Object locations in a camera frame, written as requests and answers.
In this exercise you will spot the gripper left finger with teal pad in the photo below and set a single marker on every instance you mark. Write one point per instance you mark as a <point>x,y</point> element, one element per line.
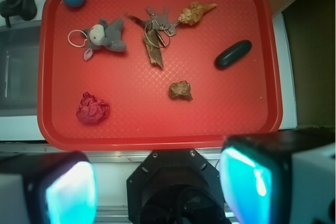
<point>48,188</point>

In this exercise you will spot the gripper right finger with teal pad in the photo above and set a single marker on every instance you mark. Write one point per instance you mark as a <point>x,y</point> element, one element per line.
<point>281,177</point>

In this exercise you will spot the crumpled red paper ball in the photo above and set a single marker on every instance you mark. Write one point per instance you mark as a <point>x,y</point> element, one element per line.
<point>92,110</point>

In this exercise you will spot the brown rock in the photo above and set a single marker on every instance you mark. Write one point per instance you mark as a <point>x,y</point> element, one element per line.
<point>180,90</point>

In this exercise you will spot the red plastic tray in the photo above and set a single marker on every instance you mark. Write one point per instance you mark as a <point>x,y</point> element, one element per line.
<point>243,98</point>

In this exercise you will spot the stainless steel sink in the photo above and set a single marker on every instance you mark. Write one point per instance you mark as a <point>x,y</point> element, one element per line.
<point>19,68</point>

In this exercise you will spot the piece of brown wood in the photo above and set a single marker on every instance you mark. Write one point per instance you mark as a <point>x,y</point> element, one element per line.
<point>152,47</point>

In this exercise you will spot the tan conch seashell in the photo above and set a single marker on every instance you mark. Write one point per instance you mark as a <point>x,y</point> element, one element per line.
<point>194,13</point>

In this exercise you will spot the bunch of metal keys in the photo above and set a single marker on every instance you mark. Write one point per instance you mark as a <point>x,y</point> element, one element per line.
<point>159,24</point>

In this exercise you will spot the black octagonal mount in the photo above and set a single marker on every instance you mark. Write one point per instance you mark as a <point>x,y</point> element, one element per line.
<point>175,186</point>

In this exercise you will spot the grey plush donkey keychain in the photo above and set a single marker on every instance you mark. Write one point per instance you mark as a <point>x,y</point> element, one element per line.
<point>101,35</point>

